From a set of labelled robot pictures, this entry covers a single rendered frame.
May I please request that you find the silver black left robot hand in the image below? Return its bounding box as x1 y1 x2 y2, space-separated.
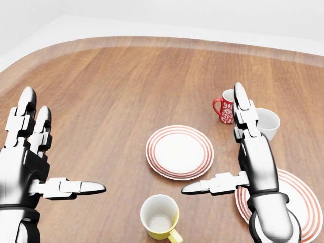
0 86 107 210

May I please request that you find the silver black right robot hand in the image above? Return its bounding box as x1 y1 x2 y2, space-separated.
181 82 280 197

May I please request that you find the plain white mug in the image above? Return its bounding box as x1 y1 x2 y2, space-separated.
255 108 281 142

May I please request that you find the white plate with red rings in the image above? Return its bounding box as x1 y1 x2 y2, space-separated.
234 169 324 243
145 125 215 181

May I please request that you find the red mug with white pattern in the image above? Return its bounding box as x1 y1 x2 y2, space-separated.
212 89 235 125

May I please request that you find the yellow and white mug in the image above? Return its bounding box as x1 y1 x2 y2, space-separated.
140 194 184 243

